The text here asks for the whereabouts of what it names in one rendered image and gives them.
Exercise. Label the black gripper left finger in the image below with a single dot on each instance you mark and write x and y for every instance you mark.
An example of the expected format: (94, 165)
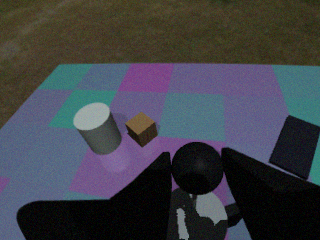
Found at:
(140, 211)

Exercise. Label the small brown cube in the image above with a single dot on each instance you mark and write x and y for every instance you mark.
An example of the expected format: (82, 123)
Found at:
(141, 129)

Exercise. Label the black cylinder with grey top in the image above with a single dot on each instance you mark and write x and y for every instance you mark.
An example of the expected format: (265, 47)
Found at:
(96, 125)

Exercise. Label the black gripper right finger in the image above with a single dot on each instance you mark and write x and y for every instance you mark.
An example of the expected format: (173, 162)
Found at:
(274, 205)

